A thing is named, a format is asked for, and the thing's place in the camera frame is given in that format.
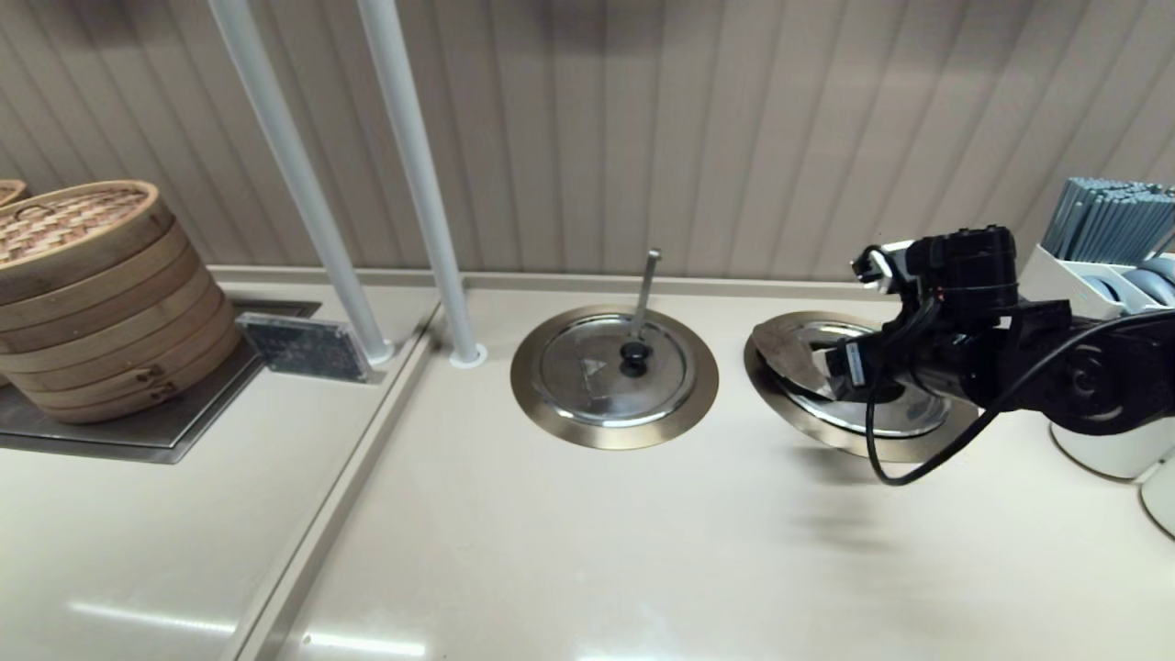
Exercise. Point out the white ceramic jar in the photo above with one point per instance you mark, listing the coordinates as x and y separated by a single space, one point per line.
1161 500
1111 456

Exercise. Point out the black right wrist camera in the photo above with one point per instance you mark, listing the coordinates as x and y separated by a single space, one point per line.
968 271

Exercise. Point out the white metal pole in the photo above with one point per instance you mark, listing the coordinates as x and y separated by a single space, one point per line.
413 147
292 165

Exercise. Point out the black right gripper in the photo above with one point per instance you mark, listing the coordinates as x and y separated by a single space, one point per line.
945 363

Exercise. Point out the recessed stainless steel tray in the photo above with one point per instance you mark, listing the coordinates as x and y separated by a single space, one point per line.
138 442

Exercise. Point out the stacked bamboo steamer baskets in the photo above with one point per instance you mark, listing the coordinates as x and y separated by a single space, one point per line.
92 303

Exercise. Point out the grey chopsticks bundle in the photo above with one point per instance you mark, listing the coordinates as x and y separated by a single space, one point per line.
1111 216

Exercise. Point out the white cutlery holder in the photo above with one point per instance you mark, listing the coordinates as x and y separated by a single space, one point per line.
1056 275

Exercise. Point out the steel pot lid black knob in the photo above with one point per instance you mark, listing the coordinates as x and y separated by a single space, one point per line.
789 353
587 367

